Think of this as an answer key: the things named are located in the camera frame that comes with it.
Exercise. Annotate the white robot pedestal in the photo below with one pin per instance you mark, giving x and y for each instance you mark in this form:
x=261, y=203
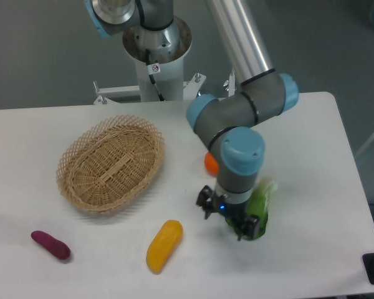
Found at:
x=159, y=60

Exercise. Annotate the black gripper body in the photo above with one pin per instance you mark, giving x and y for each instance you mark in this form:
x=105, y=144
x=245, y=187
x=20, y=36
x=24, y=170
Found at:
x=234, y=212

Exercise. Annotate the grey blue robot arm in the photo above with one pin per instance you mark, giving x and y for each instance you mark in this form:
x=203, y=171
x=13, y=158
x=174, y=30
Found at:
x=224, y=126

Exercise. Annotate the yellow mango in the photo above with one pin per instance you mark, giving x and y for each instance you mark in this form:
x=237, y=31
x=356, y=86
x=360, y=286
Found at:
x=163, y=245

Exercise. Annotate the green bok choy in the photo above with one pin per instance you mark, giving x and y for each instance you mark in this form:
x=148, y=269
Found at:
x=258, y=203

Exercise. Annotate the purple sweet potato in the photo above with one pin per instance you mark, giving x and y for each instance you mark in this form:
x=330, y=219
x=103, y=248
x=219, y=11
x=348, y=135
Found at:
x=54, y=246

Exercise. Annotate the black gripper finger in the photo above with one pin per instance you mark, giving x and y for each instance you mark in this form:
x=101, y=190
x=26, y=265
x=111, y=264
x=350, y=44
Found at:
x=204, y=200
x=248, y=228

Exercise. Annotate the woven wicker basket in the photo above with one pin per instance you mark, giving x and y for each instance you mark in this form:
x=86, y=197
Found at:
x=111, y=163

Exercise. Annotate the orange tangerine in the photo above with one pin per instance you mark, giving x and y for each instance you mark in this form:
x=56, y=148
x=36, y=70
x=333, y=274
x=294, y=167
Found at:
x=211, y=164

